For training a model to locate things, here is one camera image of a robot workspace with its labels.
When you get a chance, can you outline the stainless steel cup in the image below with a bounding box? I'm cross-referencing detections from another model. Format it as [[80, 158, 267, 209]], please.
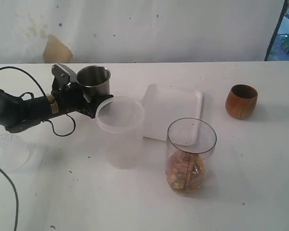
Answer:
[[76, 65, 111, 99]]

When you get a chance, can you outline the white plastic tray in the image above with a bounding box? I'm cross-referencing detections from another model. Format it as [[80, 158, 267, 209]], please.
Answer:
[[142, 84, 203, 141]]

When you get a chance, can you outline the translucent plastic container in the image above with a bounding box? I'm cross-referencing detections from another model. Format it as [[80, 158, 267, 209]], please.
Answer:
[[95, 96, 145, 169]]

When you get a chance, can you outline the brown wooden cup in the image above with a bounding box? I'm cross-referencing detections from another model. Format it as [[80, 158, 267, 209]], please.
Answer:
[[225, 84, 258, 119]]

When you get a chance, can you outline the clear plastic dome lid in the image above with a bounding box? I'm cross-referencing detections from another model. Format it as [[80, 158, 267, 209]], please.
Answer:
[[0, 133, 30, 171]]

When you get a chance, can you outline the wooden pieces pile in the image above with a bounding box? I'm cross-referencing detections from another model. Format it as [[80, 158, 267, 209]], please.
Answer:
[[165, 151, 206, 195]]

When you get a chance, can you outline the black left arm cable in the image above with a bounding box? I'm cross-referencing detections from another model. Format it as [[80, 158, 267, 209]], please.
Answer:
[[0, 66, 77, 231]]

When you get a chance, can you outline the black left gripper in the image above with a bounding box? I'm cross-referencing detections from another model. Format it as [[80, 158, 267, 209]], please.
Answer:
[[51, 80, 114, 118]]

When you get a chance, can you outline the black metal frame post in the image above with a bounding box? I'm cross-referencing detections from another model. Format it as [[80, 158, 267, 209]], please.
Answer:
[[264, 0, 289, 61]]

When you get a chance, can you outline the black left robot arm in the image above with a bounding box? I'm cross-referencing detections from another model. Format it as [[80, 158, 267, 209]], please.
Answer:
[[0, 83, 113, 133]]

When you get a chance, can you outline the clear measuring beaker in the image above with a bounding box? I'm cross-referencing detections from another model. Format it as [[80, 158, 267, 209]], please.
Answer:
[[165, 117, 217, 195]]

